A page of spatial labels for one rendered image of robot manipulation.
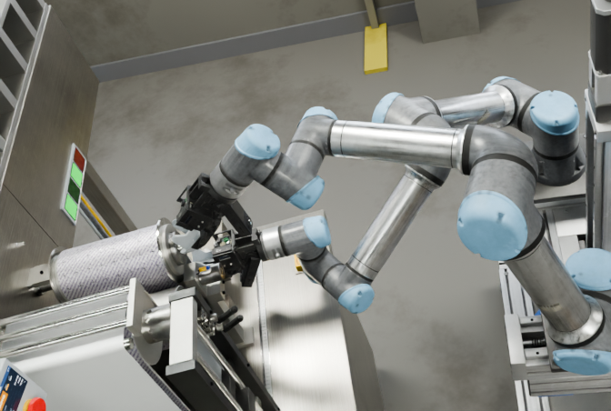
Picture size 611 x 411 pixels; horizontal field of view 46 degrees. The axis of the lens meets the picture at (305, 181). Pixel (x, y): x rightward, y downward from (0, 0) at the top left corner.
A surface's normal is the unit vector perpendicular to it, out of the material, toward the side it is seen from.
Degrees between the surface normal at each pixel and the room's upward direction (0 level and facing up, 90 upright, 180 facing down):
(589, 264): 7
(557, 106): 7
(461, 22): 90
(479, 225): 83
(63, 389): 90
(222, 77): 0
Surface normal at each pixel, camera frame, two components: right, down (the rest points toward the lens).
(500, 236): -0.41, 0.66
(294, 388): -0.28, -0.66
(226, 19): -0.07, 0.74
